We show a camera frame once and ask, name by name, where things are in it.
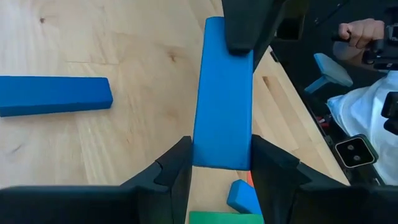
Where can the table-level camera box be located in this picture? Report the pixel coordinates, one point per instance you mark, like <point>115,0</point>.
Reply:
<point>356,152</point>

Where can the green triangle block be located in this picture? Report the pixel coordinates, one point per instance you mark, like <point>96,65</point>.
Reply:
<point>224,218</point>

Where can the blue rectangular block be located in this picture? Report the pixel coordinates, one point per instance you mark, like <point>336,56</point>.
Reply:
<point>53,95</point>

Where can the long blue block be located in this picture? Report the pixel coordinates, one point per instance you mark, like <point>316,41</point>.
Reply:
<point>222,109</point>

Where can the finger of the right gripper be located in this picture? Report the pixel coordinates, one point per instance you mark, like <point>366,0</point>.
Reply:
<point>239,28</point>
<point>295,12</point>

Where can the person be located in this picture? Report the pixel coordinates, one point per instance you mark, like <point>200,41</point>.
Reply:
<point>360,118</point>

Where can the blue office chair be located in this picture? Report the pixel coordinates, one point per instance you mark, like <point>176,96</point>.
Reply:
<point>332,70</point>

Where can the person's hand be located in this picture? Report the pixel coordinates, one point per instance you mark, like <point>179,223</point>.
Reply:
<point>363,31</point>

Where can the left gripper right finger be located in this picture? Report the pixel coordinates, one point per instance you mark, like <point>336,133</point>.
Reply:
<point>311,205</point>

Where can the orange triangle block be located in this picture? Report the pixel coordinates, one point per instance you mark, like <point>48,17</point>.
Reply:
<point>249,183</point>

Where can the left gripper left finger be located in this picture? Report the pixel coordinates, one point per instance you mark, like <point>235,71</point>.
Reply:
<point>93,205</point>

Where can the small blue block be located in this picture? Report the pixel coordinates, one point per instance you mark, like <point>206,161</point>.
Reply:
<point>244,199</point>

